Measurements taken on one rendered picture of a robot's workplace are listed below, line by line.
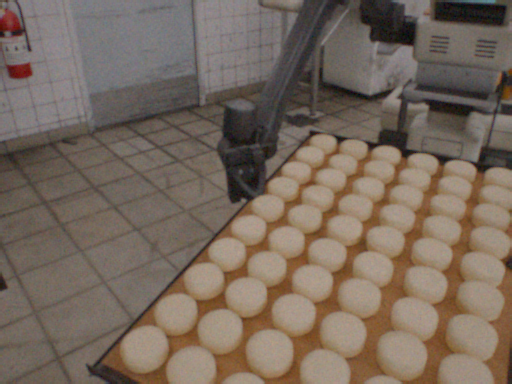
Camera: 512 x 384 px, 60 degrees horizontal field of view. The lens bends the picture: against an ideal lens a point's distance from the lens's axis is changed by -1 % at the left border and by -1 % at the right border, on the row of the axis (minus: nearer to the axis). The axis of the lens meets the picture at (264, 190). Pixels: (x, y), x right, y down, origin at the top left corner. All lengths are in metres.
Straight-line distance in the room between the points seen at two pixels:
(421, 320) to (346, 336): 0.09
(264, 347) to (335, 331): 0.08
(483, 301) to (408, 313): 0.09
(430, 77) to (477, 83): 0.13
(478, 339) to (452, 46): 1.03
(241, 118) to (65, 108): 2.99
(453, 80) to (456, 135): 0.18
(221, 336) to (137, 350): 0.09
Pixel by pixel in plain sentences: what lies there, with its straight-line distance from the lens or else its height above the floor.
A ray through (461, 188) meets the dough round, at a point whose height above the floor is 1.01.
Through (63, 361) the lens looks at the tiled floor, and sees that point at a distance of 1.90.
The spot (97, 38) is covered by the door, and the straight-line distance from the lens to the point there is 3.76.
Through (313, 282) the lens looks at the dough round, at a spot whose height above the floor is 0.98.
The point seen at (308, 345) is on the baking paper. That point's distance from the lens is 0.53.
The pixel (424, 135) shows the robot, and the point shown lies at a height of 0.80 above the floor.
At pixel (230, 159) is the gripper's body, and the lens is 0.78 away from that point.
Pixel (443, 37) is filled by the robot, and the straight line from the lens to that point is 1.44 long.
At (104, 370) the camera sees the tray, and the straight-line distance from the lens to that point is 0.55.
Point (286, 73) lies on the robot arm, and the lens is 0.93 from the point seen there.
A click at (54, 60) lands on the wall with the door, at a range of 3.65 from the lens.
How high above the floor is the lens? 1.35
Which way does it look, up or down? 29 degrees down
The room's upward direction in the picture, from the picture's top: straight up
